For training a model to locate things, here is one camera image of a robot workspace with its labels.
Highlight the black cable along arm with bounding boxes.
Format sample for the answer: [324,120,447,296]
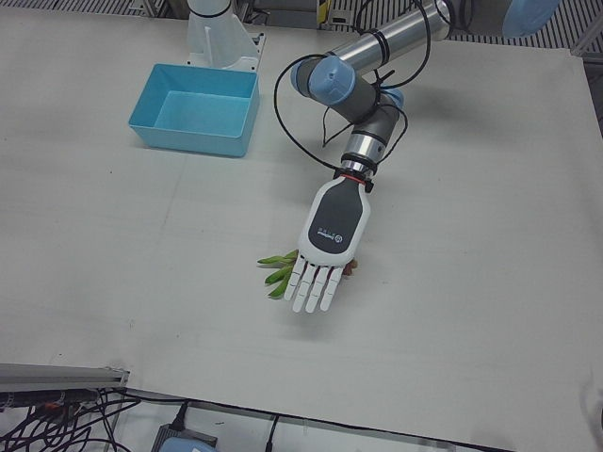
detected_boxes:
[270,0,432,171]

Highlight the grey power adapter box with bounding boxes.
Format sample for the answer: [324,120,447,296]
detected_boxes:
[150,422,219,452]

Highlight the aluminium frame corner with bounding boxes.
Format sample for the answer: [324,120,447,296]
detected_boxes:
[571,26,603,60]

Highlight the white dexterous robot hand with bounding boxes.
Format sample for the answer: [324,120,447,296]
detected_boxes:
[284,174,374,315]

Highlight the black tangled cable bundle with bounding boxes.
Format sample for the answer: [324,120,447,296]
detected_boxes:
[0,385,189,452]

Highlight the black power cable with plug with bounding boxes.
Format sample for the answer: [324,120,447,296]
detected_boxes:
[264,415,283,452]

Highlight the red dragon fruit green scales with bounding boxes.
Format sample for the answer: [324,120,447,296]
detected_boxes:
[256,249,360,299]

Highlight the aluminium profile rail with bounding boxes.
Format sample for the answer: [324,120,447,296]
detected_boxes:
[0,362,131,393]

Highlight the light blue plastic bin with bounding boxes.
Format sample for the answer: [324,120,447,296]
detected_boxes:
[125,63,261,159]

